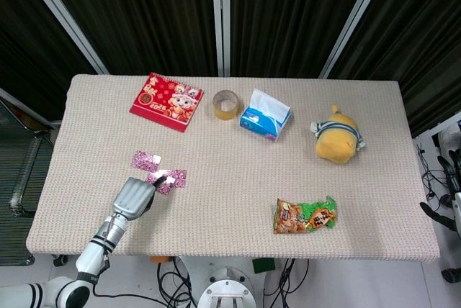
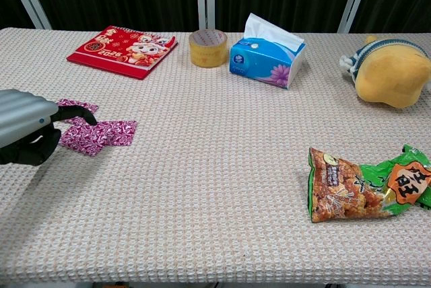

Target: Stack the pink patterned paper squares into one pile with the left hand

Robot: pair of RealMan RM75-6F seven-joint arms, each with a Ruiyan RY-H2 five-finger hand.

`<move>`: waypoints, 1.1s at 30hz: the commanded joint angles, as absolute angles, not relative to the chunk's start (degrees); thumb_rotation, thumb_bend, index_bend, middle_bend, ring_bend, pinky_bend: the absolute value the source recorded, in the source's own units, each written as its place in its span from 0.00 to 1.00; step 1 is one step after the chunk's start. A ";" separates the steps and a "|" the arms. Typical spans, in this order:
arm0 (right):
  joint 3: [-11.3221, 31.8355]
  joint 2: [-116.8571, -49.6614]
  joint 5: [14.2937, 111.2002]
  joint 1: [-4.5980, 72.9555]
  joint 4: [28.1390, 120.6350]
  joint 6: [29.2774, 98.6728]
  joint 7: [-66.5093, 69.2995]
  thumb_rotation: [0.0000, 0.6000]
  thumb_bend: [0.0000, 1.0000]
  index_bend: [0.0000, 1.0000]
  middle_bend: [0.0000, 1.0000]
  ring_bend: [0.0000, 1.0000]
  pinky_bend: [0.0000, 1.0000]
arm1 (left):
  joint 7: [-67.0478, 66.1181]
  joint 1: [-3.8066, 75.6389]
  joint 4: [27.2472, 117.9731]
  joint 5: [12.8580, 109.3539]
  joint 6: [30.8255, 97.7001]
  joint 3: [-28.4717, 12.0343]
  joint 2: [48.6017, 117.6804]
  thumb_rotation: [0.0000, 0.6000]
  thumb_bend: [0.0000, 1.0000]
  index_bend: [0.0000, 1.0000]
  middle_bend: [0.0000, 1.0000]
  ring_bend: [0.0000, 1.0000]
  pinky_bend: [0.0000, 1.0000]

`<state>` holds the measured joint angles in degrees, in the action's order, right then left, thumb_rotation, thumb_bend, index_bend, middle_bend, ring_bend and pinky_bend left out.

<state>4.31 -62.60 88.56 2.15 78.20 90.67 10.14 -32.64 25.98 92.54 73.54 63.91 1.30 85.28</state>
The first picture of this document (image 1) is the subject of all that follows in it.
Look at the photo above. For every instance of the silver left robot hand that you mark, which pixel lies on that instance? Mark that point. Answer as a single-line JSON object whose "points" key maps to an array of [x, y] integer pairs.
{"points": [[131, 198]]}

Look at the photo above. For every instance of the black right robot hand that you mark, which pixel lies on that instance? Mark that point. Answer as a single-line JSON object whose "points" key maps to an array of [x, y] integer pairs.
{"points": [[437, 216]]}

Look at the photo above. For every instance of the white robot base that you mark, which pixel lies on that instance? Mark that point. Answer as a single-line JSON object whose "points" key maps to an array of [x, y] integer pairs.
{"points": [[230, 288]]}

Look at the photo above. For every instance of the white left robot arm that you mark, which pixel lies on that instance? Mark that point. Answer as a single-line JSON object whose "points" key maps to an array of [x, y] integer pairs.
{"points": [[90, 254]]}

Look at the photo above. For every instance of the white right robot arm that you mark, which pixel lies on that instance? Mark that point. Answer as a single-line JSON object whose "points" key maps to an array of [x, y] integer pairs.
{"points": [[454, 139]]}

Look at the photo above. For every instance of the black equipment foot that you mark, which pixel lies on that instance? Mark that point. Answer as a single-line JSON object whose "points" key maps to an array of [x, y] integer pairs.
{"points": [[452, 275]]}

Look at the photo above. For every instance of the orange block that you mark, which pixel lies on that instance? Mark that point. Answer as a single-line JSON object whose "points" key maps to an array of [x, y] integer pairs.
{"points": [[158, 259]]}

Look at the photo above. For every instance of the black caster wheel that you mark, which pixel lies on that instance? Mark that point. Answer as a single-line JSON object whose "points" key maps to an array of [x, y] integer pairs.
{"points": [[61, 260]]}

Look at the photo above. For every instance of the red desk calendar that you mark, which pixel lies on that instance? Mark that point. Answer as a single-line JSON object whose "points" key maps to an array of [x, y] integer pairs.
{"points": [[165, 101]]}

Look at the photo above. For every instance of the beige woven tablecloth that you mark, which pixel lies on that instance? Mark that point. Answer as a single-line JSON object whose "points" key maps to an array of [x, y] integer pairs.
{"points": [[234, 171]]}

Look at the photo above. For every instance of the black mesh chair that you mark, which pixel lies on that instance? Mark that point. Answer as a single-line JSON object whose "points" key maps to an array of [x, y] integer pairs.
{"points": [[21, 164]]}

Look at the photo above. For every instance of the yellow plush toy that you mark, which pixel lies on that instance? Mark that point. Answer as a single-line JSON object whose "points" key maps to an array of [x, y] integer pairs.
{"points": [[336, 139]]}

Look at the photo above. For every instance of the brown tape roll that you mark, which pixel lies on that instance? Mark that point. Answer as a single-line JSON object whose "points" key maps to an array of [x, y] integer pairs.
{"points": [[225, 112]]}

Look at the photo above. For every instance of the orange green snack bag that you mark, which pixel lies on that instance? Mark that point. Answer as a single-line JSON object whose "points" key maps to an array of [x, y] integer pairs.
{"points": [[306, 216]]}

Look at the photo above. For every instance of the green block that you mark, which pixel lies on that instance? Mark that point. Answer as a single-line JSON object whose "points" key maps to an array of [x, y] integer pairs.
{"points": [[263, 265]]}

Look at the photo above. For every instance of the blue tissue pack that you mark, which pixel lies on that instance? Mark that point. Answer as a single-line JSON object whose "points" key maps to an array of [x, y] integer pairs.
{"points": [[261, 122]]}

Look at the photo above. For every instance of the dark curtain panel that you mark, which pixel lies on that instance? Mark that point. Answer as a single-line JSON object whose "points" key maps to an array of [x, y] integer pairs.
{"points": [[144, 16], [425, 34], [21, 34], [288, 16]]}

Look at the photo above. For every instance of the grey metal frame bar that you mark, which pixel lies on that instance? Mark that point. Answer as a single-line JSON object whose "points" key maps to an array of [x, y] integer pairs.
{"points": [[426, 131], [21, 103]]}

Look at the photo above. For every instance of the grey metal partition post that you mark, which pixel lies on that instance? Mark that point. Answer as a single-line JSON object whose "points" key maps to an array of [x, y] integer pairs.
{"points": [[220, 16], [63, 16], [356, 16]]}

